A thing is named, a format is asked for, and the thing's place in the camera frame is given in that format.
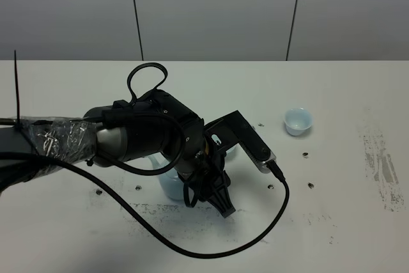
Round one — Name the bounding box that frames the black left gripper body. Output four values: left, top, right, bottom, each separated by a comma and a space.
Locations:
191, 132, 231, 203

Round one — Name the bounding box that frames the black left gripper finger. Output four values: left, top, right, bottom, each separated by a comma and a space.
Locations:
207, 176, 236, 218

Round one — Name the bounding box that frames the pale blue porcelain teapot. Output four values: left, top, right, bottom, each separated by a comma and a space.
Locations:
148, 153, 183, 202

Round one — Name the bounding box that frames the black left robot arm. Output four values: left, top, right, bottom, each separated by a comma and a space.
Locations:
1, 90, 235, 217

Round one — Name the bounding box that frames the near pale blue teacup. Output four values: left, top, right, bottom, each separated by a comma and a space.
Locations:
225, 145, 236, 160

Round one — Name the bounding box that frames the pale blue teacup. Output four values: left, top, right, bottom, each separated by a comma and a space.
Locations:
284, 108, 313, 136
225, 145, 236, 160

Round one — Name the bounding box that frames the far pale blue teacup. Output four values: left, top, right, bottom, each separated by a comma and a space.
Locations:
284, 108, 313, 136

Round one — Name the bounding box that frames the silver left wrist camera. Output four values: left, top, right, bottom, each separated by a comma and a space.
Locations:
204, 111, 282, 176

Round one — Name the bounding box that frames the black left camera cable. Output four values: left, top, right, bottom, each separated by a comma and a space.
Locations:
0, 62, 291, 260

